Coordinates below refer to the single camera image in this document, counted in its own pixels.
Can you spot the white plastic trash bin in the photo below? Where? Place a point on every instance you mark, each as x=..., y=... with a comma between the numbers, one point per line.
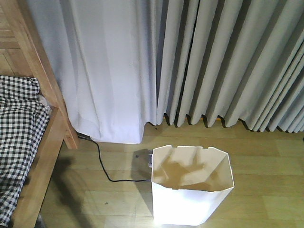
x=189, y=183

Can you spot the white floor power socket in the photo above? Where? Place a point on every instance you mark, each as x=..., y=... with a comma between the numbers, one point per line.
x=150, y=158

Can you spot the light grey curtains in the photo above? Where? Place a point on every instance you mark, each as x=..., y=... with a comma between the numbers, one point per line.
x=123, y=63

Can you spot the black white checkered bedding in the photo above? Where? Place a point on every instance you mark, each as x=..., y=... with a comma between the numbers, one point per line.
x=23, y=120

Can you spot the wooden bed frame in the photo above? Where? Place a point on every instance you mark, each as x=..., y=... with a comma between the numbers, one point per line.
x=22, y=54

